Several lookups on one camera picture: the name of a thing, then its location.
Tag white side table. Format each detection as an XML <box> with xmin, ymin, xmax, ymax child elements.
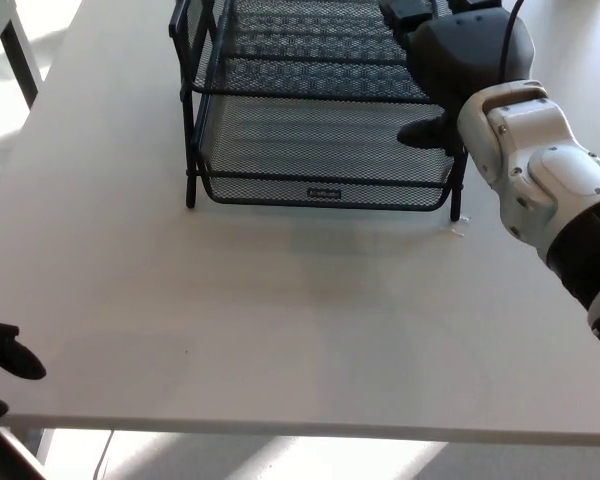
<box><xmin>0</xmin><ymin>0</ymin><xmax>44</xmax><ymax>110</ymax></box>

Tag thin floor cable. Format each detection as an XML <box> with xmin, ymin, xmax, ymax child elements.
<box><xmin>93</xmin><ymin>432</ymin><xmax>116</xmax><ymax>480</ymax></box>

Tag dark metal bar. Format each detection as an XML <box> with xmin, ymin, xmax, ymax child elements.
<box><xmin>0</xmin><ymin>427</ymin><xmax>46</xmax><ymax>480</ymax></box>

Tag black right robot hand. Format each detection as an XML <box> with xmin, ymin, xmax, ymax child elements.
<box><xmin>379</xmin><ymin>0</ymin><xmax>537</xmax><ymax>157</ymax></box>

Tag black metal tray rack frame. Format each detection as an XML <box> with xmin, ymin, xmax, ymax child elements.
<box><xmin>168</xmin><ymin>0</ymin><xmax>474</xmax><ymax>224</ymax></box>

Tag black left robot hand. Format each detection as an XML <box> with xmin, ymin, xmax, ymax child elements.
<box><xmin>0</xmin><ymin>320</ymin><xmax>48</xmax><ymax>430</ymax></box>

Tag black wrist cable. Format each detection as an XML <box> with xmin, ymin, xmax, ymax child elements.
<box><xmin>498</xmin><ymin>0</ymin><xmax>527</xmax><ymax>84</ymax></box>

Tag black mesh tray with label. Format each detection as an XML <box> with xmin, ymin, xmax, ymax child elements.
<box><xmin>193</xmin><ymin>0</ymin><xmax>456</xmax><ymax>214</ymax></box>

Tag white table leg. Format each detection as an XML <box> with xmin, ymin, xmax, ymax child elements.
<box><xmin>29</xmin><ymin>428</ymin><xmax>57</xmax><ymax>471</ymax></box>

